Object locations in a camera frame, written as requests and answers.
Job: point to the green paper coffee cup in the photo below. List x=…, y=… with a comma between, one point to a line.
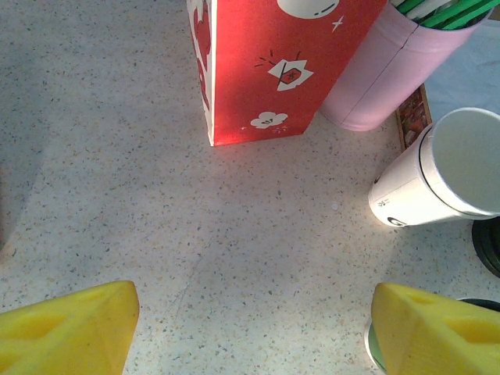
x=375, y=343

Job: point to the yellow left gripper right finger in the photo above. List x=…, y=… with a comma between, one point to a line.
x=429, y=340

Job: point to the red white paper gift bag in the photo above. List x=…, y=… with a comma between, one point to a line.
x=273, y=58

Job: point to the white napkin stack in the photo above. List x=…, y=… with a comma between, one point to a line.
x=465, y=74

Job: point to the white wrapped straw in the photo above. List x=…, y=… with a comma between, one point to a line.
x=429, y=6

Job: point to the white paper cup stack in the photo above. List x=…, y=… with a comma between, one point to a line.
x=429, y=183

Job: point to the green wrapped straw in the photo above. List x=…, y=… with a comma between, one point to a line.
x=406, y=7
x=465, y=17

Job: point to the pink straw holder cup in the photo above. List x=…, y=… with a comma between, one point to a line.
x=383, y=74

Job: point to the black plastic cup lid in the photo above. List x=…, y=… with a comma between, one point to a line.
x=484, y=306

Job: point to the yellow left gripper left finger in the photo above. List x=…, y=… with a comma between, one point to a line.
x=58, y=340

